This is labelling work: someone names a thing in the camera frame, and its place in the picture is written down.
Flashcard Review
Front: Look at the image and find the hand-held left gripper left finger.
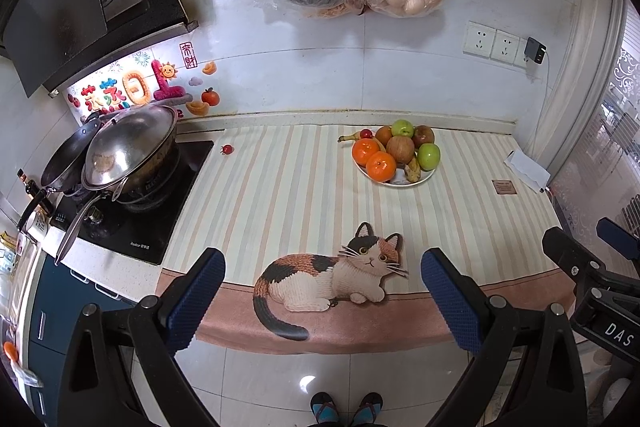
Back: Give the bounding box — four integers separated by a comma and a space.
56, 248, 227, 427

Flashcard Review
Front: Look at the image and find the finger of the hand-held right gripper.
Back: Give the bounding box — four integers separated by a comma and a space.
542, 227, 608, 295
596, 217, 640, 259

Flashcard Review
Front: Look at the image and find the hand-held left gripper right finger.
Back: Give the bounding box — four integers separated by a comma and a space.
420, 248, 588, 427

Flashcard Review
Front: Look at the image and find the white plate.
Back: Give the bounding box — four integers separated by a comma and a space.
351, 142, 437, 189

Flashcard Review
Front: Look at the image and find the orange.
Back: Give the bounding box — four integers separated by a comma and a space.
366, 152, 398, 182
352, 138, 382, 166

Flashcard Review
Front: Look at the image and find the brownish red apple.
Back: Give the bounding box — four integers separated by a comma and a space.
386, 135, 416, 166

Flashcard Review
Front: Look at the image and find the black stove top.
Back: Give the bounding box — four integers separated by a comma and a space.
47, 139, 216, 266

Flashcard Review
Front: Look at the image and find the patterned glass door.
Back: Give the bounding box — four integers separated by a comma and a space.
550, 2, 640, 268

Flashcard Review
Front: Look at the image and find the white folded paper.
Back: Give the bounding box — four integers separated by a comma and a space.
503, 150, 552, 194

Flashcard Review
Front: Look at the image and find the dark blue cabinet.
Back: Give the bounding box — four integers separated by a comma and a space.
27, 252, 136, 418

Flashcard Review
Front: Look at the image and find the person's right shoe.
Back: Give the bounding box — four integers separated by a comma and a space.
351, 392, 384, 427

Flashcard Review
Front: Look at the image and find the person's shoe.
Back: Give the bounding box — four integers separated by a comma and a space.
310, 391, 340, 427
351, 392, 384, 427

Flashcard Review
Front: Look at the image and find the striped mat with cat print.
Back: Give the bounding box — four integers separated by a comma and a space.
155, 123, 577, 355

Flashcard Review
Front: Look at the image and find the person's left shoe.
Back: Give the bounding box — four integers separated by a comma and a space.
310, 391, 340, 427

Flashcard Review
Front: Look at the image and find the white cup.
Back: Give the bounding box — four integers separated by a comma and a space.
25, 209, 51, 240

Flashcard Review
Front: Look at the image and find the black frying pan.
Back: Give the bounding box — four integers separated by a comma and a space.
17, 112, 108, 233

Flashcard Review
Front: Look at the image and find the dark sauce bottle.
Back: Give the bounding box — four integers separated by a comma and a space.
17, 169, 51, 214

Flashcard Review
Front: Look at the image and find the black charger plug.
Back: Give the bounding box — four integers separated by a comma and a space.
523, 37, 547, 65

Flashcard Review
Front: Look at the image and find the dark wok with steel handle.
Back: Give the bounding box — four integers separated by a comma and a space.
54, 142, 183, 265

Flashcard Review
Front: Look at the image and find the white charger cable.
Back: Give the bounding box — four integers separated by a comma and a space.
527, 52, 552, 158

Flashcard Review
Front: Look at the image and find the group of colourful wall stickers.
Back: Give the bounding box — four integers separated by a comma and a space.
66, 41, 221, 118

